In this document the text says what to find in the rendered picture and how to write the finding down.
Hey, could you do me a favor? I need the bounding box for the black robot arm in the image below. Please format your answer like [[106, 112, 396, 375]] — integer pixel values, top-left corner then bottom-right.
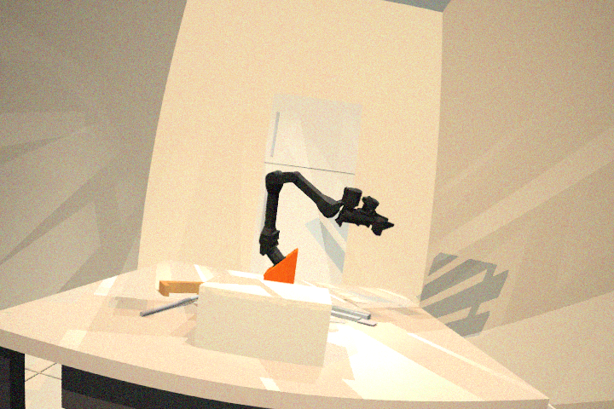
[[259, 170, 379, 267]]

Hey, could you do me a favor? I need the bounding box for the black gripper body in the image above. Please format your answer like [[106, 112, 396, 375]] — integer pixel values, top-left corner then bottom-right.
[[354, 208, 385, 236]]

